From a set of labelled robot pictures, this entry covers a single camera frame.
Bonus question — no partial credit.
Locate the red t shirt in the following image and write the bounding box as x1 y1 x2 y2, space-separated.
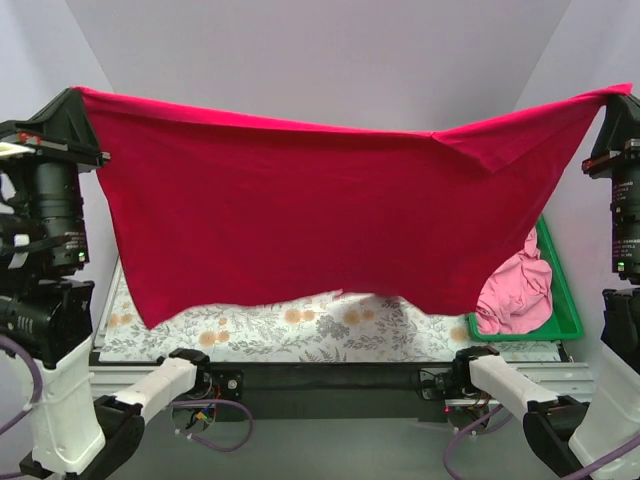
79 84 631 328

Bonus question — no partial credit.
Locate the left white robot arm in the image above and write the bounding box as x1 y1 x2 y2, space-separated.
1 88 209 479

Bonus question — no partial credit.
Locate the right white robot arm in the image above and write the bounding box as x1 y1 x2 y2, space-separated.
452 94 639 479

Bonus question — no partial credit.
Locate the pink t shirt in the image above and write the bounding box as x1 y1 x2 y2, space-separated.
475 229 552 335

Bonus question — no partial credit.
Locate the green plastic bin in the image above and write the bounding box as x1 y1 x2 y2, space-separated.
467 218 584 342

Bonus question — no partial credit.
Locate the floral table mat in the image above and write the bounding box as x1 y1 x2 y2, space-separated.
97 249 481 363

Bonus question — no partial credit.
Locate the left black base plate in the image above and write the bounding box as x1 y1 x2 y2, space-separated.
196 369 244 401

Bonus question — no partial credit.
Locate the aluminium frame rail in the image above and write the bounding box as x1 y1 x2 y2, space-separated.
90 362 595 402

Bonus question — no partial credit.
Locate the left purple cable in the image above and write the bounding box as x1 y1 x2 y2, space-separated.
0 334 255 454

